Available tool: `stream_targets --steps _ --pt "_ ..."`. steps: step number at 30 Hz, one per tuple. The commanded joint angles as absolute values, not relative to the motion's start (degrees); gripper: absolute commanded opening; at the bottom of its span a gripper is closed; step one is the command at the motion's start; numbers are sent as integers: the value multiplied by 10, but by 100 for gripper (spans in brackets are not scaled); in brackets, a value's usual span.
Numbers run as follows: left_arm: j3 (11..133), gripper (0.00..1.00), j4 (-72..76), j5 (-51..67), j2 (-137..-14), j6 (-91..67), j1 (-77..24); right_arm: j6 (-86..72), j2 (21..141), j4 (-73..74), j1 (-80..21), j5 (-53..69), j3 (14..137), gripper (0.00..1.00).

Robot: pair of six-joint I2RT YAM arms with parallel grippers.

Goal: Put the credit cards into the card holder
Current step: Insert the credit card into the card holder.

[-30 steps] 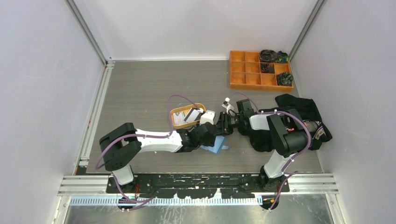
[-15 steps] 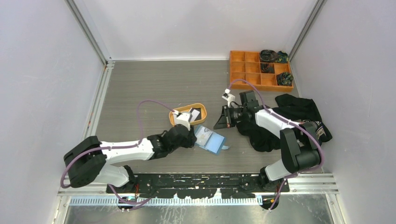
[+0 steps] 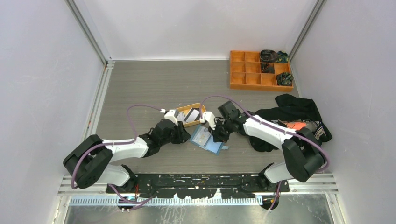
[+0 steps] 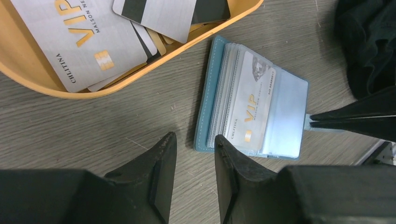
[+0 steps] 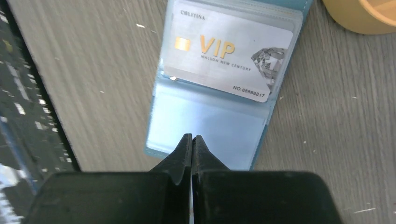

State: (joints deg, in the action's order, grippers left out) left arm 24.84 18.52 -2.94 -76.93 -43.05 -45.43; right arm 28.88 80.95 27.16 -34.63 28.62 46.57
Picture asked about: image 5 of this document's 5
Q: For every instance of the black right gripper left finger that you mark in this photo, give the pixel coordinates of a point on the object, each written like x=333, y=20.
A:
x=159, y=196

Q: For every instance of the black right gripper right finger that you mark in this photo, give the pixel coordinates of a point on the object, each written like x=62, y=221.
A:
x=224, y=196

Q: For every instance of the blue leather card holder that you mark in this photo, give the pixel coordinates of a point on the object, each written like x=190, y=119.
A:
x=232, y=126

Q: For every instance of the silver VIP card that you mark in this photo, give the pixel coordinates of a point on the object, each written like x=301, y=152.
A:
x=224, y=51

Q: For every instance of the orange oval plastic tray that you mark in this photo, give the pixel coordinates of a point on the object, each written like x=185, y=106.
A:
x=369, y=17

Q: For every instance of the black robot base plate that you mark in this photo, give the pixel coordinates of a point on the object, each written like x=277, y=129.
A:
x=33, y=144

